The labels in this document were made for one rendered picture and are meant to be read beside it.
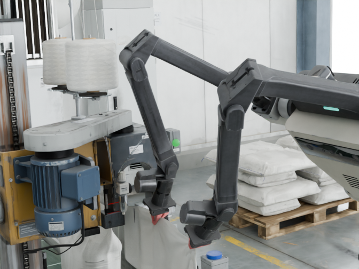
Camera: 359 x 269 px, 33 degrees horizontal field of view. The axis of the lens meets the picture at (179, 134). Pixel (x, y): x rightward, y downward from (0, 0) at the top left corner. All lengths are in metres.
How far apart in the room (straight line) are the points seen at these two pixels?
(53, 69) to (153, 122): 0.44
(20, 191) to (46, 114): 2.92
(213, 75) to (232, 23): 5.46
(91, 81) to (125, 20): 4.10
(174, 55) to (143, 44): 0.12
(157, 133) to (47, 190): 0.38
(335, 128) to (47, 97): 3.40
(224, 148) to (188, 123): 5.61
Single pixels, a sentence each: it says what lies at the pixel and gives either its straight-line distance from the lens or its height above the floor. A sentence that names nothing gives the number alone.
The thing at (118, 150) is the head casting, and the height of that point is 1.29.
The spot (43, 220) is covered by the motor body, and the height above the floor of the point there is 1.14.
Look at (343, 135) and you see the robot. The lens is 1.81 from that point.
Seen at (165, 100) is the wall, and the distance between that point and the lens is 6.91.
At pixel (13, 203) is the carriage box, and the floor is 1.17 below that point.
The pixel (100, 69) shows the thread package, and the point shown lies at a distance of 1.89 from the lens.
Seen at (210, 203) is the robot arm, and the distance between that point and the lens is 1.72.
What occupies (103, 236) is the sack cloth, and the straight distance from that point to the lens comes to 2.50.
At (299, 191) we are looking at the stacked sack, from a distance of 5.04.
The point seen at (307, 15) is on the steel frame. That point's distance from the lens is 8.01.
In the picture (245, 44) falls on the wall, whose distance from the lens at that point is 7.50.
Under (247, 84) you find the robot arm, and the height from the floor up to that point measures 1.59.
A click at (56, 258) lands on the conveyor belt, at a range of 3.72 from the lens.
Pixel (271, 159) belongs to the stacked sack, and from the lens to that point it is 4.90.
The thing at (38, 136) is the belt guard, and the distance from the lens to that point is 1.85.
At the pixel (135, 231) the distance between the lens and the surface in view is 2.27.
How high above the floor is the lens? 1.74
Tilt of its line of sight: 11 degrees down
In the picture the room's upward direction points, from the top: 2 degrees counter-clockwise
